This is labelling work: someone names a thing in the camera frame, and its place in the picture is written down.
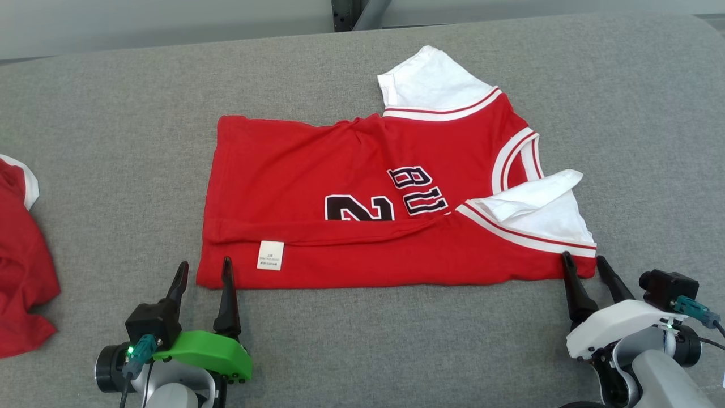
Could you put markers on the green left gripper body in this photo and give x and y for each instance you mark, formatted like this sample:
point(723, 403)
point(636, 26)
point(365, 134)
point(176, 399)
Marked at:
point(209, 351)

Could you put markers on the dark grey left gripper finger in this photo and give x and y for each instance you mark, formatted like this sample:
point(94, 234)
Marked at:
point(229, 306)
point(179, 283)

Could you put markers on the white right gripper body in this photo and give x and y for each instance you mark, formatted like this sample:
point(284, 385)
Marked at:
point(617, 323)

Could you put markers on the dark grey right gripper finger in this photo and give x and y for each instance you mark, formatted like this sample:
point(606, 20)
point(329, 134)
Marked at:
point(575, 294)
point(614, 286)

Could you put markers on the red shorts white side stripe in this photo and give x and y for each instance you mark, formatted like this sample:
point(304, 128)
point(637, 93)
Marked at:
point(22, 266)

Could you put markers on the red basketball jersey white sleeves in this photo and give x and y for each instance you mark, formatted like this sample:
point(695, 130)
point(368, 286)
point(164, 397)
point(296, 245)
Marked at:
point(317, 170)

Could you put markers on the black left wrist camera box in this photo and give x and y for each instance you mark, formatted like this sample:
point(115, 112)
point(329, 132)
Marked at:
point(152, 323)

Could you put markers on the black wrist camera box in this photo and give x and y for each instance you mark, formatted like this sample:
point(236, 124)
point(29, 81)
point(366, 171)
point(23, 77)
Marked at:
point(152, 323)
point(668, 286)

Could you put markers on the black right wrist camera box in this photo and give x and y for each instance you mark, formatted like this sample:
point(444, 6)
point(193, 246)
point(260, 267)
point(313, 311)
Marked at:
point(668, 286)

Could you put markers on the grey metal post white bracket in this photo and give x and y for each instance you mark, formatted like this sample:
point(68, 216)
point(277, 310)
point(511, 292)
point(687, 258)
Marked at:
point(354, 12)

